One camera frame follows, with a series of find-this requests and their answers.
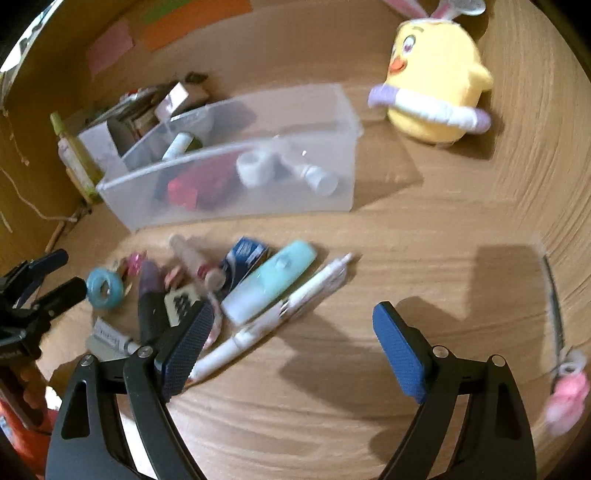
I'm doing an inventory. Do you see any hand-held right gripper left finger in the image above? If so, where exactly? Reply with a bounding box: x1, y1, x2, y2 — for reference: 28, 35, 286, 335
45, 302, 215, 480

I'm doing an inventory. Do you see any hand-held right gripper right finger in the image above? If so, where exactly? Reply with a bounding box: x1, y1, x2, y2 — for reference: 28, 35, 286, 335
373, 301, 539, 480

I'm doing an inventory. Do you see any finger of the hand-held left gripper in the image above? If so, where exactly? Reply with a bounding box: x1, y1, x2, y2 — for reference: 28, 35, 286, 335
27, 277, 88, 320
0, 249, 69, 306

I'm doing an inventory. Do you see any white pen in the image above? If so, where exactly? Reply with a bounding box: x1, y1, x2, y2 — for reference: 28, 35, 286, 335
187, 252, 354, 382

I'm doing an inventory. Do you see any large clear plastic bin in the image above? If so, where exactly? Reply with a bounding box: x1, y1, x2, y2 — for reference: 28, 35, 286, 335
96, 83, 362, 232

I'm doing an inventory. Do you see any beige tag with black print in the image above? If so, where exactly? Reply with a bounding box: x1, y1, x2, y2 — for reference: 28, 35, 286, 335
164, 282, 208, 328

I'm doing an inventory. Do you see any wooden stick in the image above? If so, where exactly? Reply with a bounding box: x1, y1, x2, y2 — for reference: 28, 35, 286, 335
46, 203, 94, 253

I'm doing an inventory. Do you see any purple and black marker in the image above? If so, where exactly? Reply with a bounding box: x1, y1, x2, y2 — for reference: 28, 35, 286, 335
137, 261, 170, 345

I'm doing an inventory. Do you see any blue tape roll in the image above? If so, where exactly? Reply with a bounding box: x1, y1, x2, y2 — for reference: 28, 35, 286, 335
87, 268, 125, 309

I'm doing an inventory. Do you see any small white tube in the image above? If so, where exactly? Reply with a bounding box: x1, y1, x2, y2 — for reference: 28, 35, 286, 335
85, 318, 142, 361

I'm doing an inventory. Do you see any clear lip balm tube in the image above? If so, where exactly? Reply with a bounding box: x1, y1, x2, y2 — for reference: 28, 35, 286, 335
168, 234, 227, 291

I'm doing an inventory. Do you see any mint green correction tape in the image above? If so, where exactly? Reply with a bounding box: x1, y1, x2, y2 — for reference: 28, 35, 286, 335
222, 240, 318, 325

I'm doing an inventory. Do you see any small blue box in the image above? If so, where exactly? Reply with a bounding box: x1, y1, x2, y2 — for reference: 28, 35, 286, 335
217, 237, 271, 296

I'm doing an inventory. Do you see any green capped bottle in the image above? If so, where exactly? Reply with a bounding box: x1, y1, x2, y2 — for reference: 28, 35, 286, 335
50, 112, 105, 204

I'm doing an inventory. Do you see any white open box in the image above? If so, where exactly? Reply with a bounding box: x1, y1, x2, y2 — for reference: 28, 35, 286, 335
78, 121, 139, 175

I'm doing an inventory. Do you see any red and black case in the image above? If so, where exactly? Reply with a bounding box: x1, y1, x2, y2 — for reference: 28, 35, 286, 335
154, 154, 241, 211

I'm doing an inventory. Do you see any green and white tube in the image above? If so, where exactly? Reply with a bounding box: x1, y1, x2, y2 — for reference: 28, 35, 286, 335
161, 131, 204, 162

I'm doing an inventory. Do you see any white tape roll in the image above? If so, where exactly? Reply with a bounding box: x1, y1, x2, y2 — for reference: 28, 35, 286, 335
236, 151, 278, 188

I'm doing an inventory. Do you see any white plastic bottle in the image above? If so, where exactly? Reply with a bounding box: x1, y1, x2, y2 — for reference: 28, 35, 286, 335
279, 152, 341, 197

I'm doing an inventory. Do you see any shiny pink box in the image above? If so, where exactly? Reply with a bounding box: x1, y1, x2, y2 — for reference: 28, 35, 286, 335
154, 82, 193, 123

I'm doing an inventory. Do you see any small clear plastic container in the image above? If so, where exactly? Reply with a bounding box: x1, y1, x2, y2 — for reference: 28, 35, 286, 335
121, 99, 256, 172

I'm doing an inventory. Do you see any pink sticky note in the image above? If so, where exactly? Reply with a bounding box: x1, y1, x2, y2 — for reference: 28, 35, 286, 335
87, 18, 134, 79

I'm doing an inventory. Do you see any yellow chick plush toy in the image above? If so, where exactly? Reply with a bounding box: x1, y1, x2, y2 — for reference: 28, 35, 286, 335
368, 0, 495, 147

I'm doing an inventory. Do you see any green sticky note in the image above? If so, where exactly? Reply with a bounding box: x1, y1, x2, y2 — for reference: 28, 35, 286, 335
141, 0, 186, 27

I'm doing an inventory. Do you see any orange sticky note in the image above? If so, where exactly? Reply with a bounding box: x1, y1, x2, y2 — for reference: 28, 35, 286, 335
141, 0, 254, 52

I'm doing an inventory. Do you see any pink keychain charm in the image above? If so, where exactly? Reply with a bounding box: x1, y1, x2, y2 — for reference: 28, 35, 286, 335
538, 251, 591, 437

